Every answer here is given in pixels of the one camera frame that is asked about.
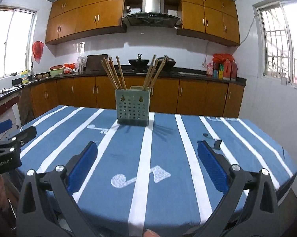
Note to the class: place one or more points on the black lidded wok right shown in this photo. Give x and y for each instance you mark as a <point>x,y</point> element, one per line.
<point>169,63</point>

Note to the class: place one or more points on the black wok left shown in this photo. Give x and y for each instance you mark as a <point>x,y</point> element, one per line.
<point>139,64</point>

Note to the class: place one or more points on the person's left hand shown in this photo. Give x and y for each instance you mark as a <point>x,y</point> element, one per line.
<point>4,204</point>

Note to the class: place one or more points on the wooden chopstick pair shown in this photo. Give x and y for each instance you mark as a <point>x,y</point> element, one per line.
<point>115,73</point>
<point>153,70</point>
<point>157,73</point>
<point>121,73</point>
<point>149,73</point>
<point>109,67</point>

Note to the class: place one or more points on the person's right hand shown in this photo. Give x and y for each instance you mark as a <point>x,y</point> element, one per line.
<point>150,233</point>

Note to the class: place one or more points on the green perforated utensil holder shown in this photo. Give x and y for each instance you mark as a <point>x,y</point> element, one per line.
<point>132,106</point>

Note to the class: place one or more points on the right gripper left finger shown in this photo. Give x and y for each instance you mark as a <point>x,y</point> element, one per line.
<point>35,217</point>

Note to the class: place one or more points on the dark cutting board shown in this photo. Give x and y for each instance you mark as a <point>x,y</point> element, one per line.
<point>93,62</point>

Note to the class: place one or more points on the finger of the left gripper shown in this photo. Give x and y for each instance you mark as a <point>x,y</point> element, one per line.
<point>6,125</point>

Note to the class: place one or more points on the yellow detergent bottle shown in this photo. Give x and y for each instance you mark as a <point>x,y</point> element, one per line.
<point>24,76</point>

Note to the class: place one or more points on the blue white striped tablecloth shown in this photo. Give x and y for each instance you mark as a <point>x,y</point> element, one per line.
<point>150,177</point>

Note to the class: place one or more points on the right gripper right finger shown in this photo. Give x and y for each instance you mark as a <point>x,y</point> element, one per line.
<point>249,206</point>

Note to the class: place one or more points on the brown upper kitchen cabinets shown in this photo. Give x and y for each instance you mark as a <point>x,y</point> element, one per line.
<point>212,20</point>

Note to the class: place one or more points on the steel range hood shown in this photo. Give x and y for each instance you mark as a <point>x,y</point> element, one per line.
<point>152,13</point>

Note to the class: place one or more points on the brown kitchen cabinets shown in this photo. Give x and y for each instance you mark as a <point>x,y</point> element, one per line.
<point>212,20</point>
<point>163,95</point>

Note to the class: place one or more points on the green bowl with red lid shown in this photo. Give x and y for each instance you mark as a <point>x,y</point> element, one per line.
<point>56,70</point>

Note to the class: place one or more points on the red bag on counter corner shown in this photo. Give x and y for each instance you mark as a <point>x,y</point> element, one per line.
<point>221,58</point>

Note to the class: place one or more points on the brown lower kitchen cabinets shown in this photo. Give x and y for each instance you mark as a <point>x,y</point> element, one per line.
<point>163,95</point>

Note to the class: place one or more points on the red plastic bag hanging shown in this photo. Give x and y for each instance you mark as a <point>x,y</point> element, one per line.
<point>37,50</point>

